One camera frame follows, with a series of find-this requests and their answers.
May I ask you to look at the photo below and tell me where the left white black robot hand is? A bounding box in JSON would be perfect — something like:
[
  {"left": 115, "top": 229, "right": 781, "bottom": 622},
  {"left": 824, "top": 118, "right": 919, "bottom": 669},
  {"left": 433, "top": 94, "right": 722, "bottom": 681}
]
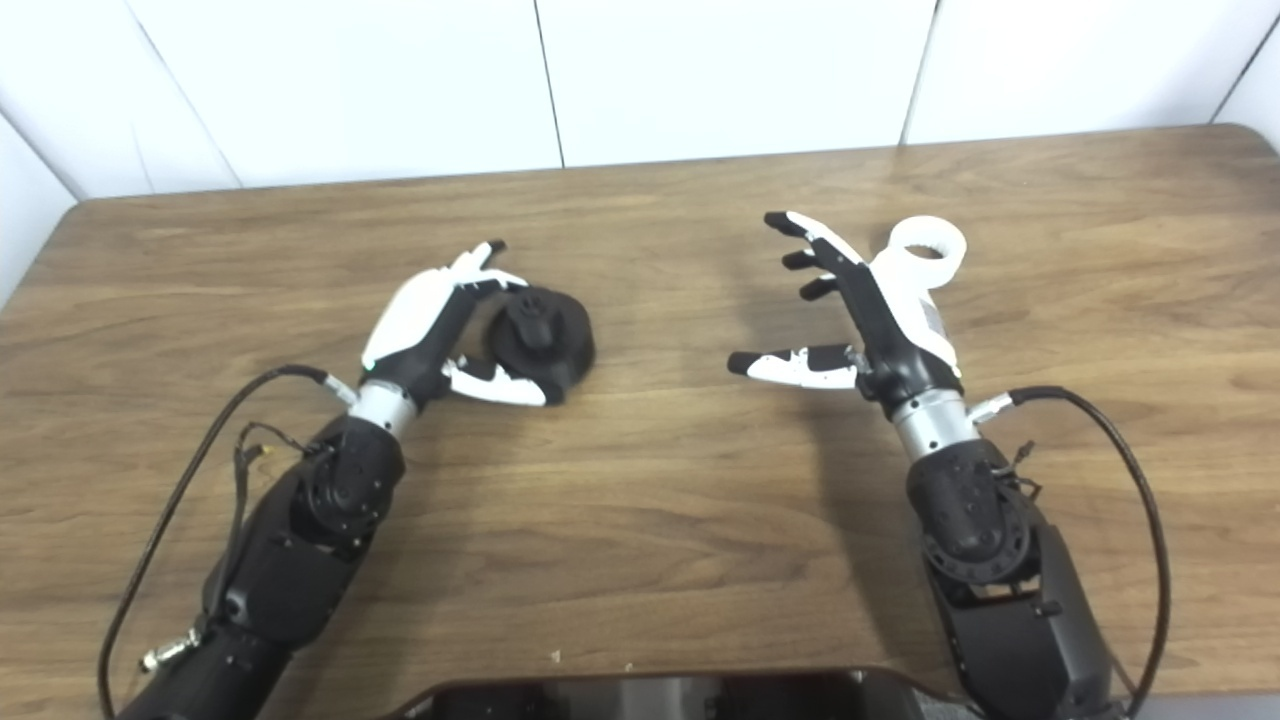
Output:
[{"left": 360, "top": 240, "right": 549, "bottom": 409}]

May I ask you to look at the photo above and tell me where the black robot torso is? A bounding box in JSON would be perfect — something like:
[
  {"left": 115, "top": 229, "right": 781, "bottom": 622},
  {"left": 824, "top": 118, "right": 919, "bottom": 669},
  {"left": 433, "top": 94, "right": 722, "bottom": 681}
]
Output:
[{"left": 385, "top": 668, "right": 951, "bottom": 720}]

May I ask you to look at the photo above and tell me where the round black stepped part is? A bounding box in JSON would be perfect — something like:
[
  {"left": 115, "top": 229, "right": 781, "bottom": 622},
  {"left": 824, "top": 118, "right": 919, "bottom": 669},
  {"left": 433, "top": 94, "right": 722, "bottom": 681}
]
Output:
[{"left": 484, "top": 287, "right": 597, "bottom": 406}]

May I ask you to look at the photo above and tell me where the thin black wire bundle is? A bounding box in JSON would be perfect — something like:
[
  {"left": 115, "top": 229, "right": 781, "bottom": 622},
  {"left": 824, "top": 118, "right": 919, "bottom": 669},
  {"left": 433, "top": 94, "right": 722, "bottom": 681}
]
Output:
[
  {"left": 205, "top": 422, "right": 331, "bottom": 621},
  {"left": 990, "top": 438, "right": 1046, "bottom": 503}
]

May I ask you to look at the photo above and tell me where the white toothed ring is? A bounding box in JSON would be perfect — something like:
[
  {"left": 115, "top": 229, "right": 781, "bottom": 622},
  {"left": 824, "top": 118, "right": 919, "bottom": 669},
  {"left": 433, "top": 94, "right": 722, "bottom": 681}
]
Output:
[{"left": 885, "top": 216, "right": 968, "bottom": 292}]

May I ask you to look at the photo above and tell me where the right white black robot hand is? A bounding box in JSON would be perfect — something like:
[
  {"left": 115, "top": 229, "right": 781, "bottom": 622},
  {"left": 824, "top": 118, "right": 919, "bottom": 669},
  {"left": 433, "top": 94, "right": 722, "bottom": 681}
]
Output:
[{"left": 727, "top": 210, "right": 963, "bottom": 406}]

